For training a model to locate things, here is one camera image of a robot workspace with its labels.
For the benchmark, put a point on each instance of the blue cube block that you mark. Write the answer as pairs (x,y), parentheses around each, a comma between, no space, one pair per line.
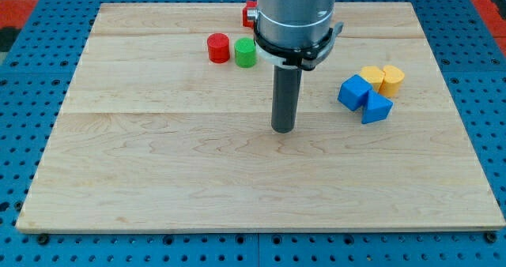
(353,92)

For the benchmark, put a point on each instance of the green cylinder block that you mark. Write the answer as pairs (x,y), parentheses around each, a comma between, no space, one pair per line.
(245,52)

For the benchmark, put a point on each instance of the red star block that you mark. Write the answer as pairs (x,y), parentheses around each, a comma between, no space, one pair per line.
(246,20)

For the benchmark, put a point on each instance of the yellow half-round block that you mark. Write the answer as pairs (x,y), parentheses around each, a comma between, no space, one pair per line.
(392,81)

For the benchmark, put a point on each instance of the red cylinder block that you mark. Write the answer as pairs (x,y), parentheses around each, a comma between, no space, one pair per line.
(218,48)

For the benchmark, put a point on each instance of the light wooden board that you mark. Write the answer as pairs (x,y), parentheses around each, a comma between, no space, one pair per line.
(152,137)

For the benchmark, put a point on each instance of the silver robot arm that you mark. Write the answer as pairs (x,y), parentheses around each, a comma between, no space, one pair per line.
(294,23)

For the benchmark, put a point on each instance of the blue triangular prism block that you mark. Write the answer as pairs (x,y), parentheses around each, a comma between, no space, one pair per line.
(376,108)

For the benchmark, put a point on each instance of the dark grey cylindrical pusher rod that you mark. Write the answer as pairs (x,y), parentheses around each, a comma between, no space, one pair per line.
(286,90)

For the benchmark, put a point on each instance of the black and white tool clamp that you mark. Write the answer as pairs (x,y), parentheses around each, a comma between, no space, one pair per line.
(305,59)

